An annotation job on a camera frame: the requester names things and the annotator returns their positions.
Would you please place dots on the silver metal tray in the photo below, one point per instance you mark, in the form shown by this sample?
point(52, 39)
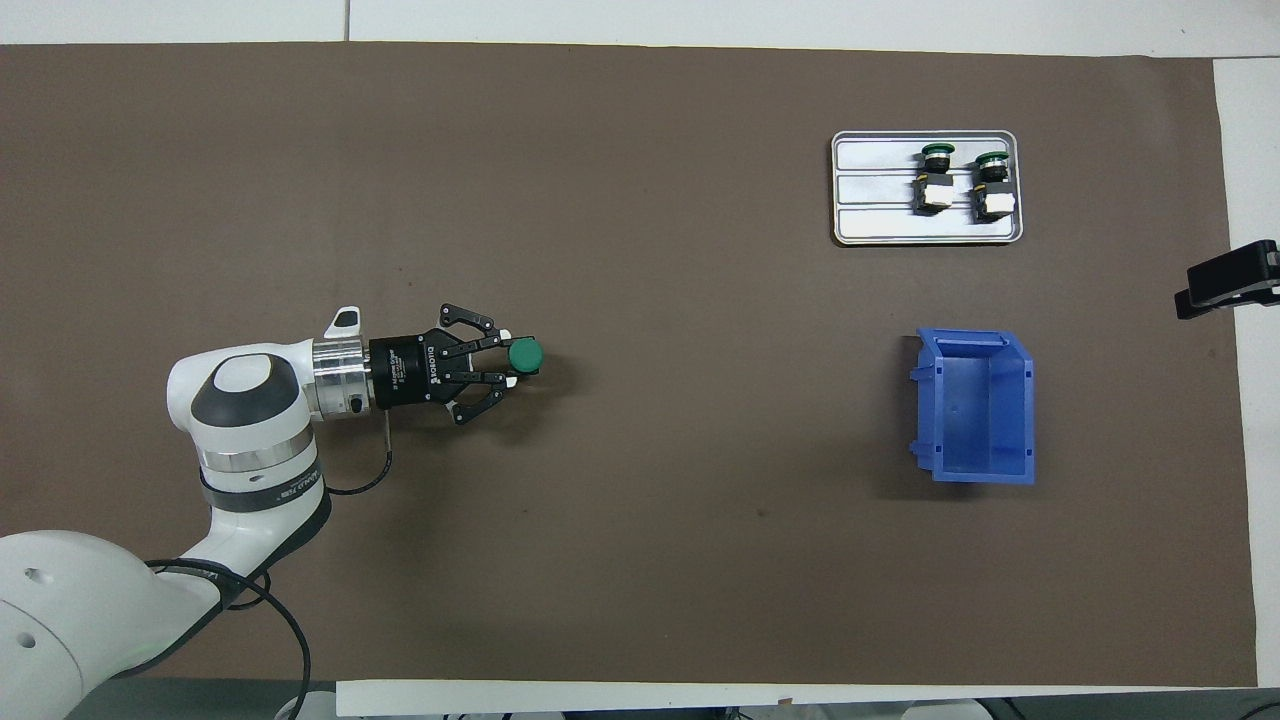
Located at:
point(870, 200)

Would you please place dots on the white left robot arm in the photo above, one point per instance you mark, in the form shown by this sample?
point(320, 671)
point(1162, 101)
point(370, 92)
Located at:
point(240, 400)

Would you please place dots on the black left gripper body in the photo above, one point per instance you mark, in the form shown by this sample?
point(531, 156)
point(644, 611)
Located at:
point(405, 370)

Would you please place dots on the brown paper table mat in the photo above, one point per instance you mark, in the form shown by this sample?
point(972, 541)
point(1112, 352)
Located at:
point(700, 550)

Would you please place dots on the green push button switch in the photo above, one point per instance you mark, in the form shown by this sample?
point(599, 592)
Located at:
point(525, 357)
point(935, 195)
point(995, 203)

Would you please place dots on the blue plastic storage bin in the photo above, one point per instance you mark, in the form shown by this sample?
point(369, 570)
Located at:
point(965, 410)

